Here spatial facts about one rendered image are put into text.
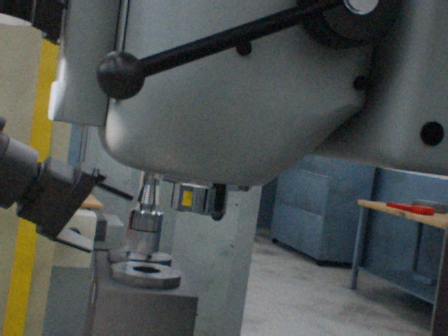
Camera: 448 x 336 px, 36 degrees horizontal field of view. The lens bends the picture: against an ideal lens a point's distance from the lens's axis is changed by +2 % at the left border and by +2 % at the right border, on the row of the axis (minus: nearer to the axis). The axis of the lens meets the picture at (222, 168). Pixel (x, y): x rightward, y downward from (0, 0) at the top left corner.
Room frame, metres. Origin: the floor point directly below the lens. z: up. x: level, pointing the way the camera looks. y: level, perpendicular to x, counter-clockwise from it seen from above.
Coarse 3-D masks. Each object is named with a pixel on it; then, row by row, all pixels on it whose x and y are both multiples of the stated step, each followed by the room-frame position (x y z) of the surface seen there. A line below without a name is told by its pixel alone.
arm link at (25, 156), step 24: (24, 144) 0.92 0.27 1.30; (0, 168) 0.87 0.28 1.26; (24, 168) 0.89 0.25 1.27; (48, 168) 0.91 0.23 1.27; (72, 168) 0.95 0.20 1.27; (0, 192) 0.88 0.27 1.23; (24, 192) 0.90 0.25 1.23; (48, 192) 0.91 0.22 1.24; (72, 192) 0.92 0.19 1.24; (24, 216) 0.93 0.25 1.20; (48, 216) 0.93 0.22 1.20
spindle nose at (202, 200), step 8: (176, 184) 0.57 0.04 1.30; (176, 192) 0.57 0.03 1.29; (200, 192) 0.56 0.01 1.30; (208, 192) 0.56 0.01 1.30; (176, 200) 0.56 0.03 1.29; (192, 200) 0.56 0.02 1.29; (200, 200) 0.56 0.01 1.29; (208, 200) 0.56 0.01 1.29; (224, 200) 0.57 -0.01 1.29; (176, 208) 0.56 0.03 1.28; (184, 208) 0.56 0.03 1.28; (192, 208) 0.56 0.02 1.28; (200, 208) 0.56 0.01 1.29; (208, 208) 0.56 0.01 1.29; (224, 208) 0.57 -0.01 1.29
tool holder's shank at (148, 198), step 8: (144, 176) 0.95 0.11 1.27; (152, 176) 0.94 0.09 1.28; (144, 184) 0.95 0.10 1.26; (152, 184) 0.94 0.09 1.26; (144, 192) 0.94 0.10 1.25; (152, 192) 0.94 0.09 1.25; (144, 200) 0.94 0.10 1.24; (152, 200) 0.94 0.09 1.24; (144, 208) 0.94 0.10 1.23; (152, 208) 0.95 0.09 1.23
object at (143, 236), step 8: (128, 224) 0.95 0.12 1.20; (136, 224) 0.93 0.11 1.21; (144, 224) 0.93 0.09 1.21; (152, 224) 0.93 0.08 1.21; (160, 224) 0.95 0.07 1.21; (128, 232) 0.94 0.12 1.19; (136, 232) 0.93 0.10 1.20; (144, 232) 0.93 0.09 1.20; (152, 232) 0.94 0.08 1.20; (160, 232) 0.95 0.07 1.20; (128, 240) 0.94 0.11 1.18; (136, 240) 0.93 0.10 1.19; (144, 240) 0.93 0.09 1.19; (152, 240) 0.94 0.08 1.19; (128, 248) 0.94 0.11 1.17; (136, 248) 0.93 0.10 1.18; (144, 248) 0.93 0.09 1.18; (152, 248) 0.94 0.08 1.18; (136, 256) 0.93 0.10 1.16; (144, 256) 0.93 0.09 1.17; (152, 256) 0.94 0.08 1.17
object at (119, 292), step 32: (96, 256) 0.97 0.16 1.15; (128, 256) 0.92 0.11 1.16; (160, 256) 0.96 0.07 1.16; (96, 288) 0.81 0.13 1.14; (128, 288) 0.80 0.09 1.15; (160, 288) 0.82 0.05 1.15; (192, 288) 0.85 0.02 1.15; (96, 320) 0.79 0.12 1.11; (128, 320) 0.79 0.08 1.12; (160, 320) 0.80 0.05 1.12; (192, 320) 0.81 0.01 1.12
